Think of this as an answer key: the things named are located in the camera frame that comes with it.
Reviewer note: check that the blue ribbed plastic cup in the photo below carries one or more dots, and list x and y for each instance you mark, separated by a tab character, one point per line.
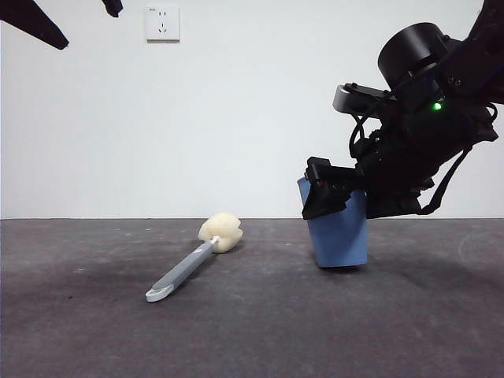
338	240

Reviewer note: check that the white wall socket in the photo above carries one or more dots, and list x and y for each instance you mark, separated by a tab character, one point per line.
163	23

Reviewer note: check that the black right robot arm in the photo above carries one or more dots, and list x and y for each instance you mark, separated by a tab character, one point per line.
413	51

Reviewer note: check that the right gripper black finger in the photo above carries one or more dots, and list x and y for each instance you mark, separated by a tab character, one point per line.
321	171
323	202

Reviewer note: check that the grey cup brush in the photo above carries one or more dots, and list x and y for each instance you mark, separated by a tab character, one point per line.
185	267

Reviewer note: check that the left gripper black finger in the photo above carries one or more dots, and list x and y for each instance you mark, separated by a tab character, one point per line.
113	7
35	23

